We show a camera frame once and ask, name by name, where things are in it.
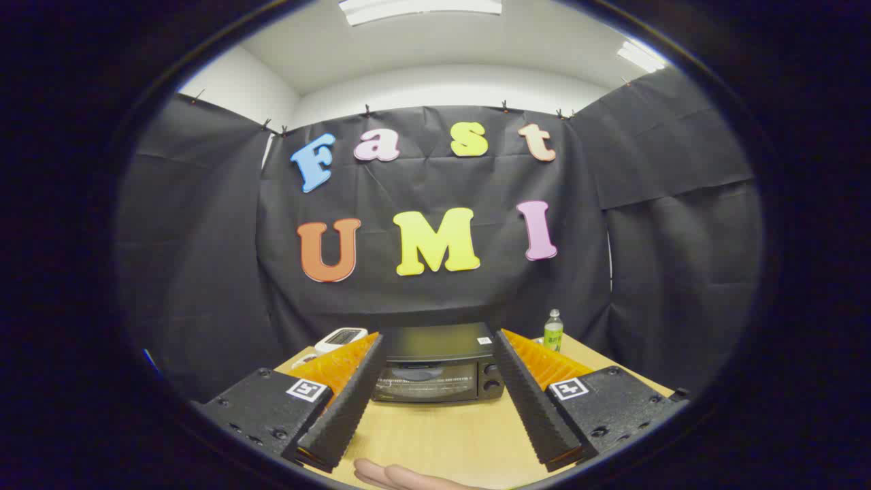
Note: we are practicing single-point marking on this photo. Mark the small ceiling light panel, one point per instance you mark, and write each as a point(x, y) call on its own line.
point(641, 56)

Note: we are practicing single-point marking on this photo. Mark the black toaster oven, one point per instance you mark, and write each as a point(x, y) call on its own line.
point(435, 344)

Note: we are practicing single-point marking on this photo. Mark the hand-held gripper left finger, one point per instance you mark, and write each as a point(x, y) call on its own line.
point(350, 398)

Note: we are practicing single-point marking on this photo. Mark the white power plug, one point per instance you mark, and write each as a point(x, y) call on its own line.
point(304, 360)

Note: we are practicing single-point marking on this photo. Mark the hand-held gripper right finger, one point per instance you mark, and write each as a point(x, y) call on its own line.
point(527, 398)

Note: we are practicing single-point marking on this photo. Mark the white pop-up toaster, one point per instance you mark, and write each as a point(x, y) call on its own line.
point(340, 338)

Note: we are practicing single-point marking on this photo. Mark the long ceiling light panel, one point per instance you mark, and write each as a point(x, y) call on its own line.
point(418, 8)

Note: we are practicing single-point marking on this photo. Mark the green label drink bottle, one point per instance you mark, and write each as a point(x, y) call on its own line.
point(553, 335)

